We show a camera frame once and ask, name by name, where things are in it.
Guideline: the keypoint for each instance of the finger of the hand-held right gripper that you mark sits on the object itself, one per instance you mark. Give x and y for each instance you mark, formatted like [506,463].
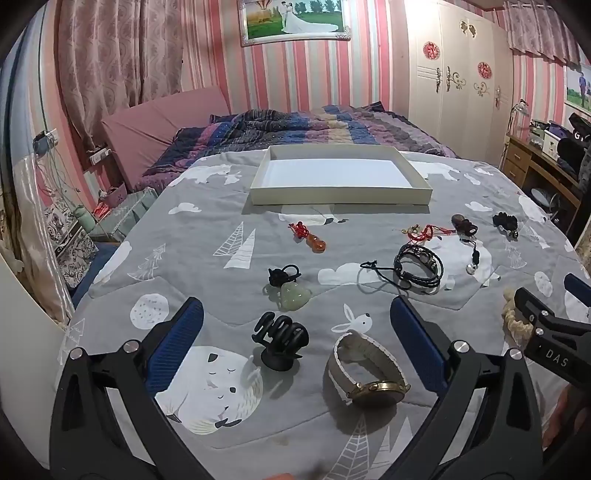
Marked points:
[531,302]
[579,286]

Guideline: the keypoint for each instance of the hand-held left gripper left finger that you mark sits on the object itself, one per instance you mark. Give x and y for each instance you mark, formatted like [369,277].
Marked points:
[178,341]

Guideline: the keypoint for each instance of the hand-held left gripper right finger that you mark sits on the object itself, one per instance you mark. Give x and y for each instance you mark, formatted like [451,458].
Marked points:
[415,341]

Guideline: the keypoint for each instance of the black scrunchie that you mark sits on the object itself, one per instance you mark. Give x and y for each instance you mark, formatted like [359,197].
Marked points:
[503,219]

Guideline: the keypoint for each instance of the brown bead pendant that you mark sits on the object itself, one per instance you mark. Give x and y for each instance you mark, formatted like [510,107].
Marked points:
[466,226]

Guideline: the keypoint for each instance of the white cardboard box tray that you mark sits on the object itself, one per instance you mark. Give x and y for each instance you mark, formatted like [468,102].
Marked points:
[341,173]

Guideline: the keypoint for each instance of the person's right hand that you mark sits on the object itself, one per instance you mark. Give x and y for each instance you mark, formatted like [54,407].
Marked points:
[565,415]

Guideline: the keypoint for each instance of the grey animal print blanket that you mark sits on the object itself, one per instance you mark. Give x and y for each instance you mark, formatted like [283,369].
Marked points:
[184,258]

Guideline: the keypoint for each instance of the round white stool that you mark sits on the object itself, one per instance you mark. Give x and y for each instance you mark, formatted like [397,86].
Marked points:
[541,196]

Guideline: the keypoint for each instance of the black hair claw clip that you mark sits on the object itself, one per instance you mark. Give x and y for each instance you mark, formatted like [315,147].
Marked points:
[277,337]

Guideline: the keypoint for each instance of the wooden desk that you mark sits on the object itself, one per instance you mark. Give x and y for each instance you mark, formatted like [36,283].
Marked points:
[521,161]

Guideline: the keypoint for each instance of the mint green storage box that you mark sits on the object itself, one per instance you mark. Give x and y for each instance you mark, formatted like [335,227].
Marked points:
[127,212]

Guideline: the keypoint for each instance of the black white patterned bag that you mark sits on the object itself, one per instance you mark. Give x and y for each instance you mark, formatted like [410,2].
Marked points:
[71,249]

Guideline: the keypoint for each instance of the white box on desk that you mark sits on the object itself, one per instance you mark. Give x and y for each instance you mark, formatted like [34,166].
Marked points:
[552,141]

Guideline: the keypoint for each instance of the green bottle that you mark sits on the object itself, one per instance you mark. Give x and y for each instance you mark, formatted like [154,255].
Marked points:
[84,219]

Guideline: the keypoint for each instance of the pink small box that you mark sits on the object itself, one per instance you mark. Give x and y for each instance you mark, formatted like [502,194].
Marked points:
[113,196]

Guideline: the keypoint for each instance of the cream satin cloth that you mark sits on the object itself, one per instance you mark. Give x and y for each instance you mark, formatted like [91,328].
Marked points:
[32,230]

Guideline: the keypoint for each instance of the desk lamp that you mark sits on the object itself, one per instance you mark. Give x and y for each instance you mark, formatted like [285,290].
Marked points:
[519,108]

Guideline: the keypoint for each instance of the white power strip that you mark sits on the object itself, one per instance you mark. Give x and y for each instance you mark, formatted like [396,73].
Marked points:
[99,156]

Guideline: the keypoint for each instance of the white wardrobe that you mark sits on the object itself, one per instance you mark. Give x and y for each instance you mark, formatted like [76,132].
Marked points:
[461,106]

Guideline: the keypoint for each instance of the pink folded mattress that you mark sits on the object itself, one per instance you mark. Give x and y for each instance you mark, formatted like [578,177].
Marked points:
[161,120]

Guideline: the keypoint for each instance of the striped purple blue quilt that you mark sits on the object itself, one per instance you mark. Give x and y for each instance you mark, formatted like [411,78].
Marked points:
[323,124]

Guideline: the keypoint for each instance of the short pink window curtain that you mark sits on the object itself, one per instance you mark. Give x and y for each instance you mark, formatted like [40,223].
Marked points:
[540,27]

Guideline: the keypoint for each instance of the pink patterned curtain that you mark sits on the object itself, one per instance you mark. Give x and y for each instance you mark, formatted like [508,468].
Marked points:
[115,55]

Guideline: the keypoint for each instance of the framed wedding photo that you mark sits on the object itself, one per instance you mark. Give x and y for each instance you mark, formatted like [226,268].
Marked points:
[295,23]

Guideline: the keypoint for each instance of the wall poster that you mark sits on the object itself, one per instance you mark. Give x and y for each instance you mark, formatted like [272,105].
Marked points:
[579,90]

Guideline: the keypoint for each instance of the wall socket with charger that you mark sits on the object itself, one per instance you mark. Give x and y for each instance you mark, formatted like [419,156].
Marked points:
[45,141]

